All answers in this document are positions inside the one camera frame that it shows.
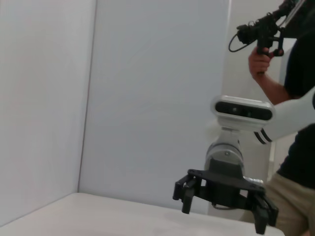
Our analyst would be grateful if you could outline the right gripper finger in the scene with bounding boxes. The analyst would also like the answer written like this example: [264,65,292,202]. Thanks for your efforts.
[246,191,280,235]
[173,174,198,214]

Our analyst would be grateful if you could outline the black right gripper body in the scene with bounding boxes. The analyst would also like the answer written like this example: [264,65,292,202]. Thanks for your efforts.
[188,158,266,210]

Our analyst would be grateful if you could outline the right gripper thin cable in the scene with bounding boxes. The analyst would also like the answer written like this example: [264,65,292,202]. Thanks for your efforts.
[211,202,239,211]

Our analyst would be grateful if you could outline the person's khaki shorts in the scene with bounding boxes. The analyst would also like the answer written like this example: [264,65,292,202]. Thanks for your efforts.
[240,171,315,236]

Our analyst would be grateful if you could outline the person's bare forearm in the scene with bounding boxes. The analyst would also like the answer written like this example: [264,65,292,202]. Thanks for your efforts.
[252,72,297,105]

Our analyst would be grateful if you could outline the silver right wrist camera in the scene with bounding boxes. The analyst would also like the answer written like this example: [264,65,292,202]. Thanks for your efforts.
[210,95,276,130]

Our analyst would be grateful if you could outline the black handheld camera rig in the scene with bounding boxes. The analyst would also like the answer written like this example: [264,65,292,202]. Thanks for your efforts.
[236,0,300,75]

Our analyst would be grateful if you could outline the black camera rig cable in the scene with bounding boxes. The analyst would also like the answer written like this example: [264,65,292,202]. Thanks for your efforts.
[228,33,256,53]

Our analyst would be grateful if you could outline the person's bare hand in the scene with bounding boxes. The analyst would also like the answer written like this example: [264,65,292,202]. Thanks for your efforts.
[248,46,270,80]

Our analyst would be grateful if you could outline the right gripper silver connector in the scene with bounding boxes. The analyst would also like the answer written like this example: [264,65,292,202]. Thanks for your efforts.
[243,176,265,189]

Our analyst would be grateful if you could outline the person in black shirt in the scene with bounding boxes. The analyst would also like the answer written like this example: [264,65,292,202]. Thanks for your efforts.
[275,0,315,190]

